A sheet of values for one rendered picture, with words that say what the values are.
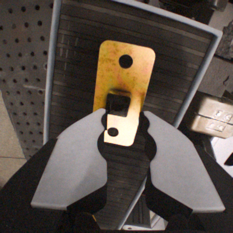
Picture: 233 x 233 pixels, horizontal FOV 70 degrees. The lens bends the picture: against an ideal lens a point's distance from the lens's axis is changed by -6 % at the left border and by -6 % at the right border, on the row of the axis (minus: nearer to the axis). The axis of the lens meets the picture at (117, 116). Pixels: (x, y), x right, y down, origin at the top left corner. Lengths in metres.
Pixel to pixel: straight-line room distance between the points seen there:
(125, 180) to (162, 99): 0.12
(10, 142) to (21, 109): 1.29
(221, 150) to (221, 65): 0.27
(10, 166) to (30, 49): 1.85
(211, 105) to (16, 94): 0.71
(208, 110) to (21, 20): 0.63
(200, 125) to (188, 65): 0.15
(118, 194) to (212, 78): 0.21
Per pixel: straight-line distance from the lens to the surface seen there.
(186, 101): 0.18
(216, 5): 0.24
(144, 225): 0.60
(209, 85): 0.26
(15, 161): 2.29
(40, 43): 0.69
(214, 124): 0.32
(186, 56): 0.17
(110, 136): 0.15
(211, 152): 0.35
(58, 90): 0.18
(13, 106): 0.85
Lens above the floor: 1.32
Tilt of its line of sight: 59 degrees down
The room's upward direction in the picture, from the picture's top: 174 degrees counter-clockwise
